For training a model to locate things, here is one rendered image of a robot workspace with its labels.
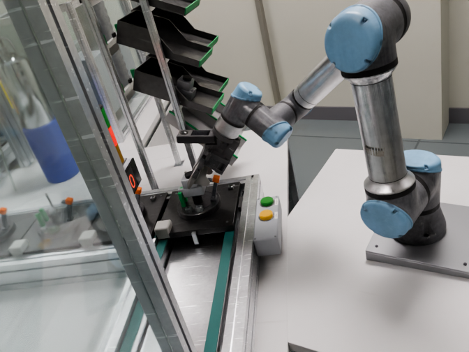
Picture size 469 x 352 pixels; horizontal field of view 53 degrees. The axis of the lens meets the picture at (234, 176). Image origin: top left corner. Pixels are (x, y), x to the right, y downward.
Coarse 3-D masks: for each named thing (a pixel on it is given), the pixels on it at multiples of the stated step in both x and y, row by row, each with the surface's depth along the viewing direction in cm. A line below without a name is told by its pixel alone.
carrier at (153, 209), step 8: (144, 200) 160; (152, 200) 159; (160, 200) 158; (144, 208) 153; (152, 208) 155; (160, 208) 153; (144, 216) 152; (152, 216) 150; (160, 216) 151; (152, 224) 146; (152, 232) 143
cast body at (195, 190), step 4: (188, 172) 143; (192, 172) 143; (184, 176) 144; (188, 176) 141; (184, 180) 142; (184, 184) 142; (196, 184) 142; (184, 188) 143; (192, 188) 143; (196, 188) 143; (200, 188) 142; (204, 188) 145; (184, 192) 144; (188, 192) 144; (192, 192) 144; (196, 192) 143; (200, 192) 143; (184, 196) 145; (188, 196) 144
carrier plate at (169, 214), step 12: (228, 192) 152; (168, 204) 155; (228, 204) 146; (168, 216) 148; (216, 216) 142; (228, 216) 141; (180, 228) 141; (192, 228) 139; (204, 228) 138; (216, 228) 138; (228, 228) 137
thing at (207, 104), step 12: (156, 60) 163; (144, 72) 161; (156, 72) 165; (180, 72) 163; (144, 84) 154; (156, 84) 153; (156, 96) 156; (168, 96) 155; (180, 96) 153; (204, 96) 162; (216, 96) 164; (192, 108) 155; (204, 108) 153
